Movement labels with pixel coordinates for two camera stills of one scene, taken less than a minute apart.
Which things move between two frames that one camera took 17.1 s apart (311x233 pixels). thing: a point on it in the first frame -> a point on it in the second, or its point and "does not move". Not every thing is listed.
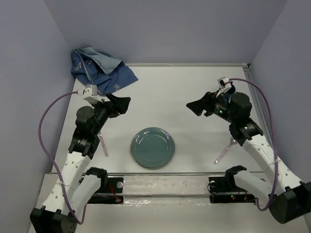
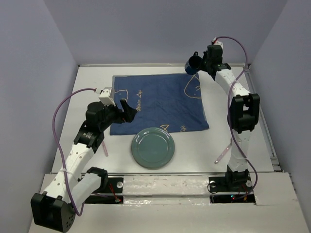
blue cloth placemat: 109,74 -> 174,101
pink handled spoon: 233,141 does not move
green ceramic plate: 153,147 does not move
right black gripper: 206,103 -> 203,67
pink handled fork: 100,135 does not move
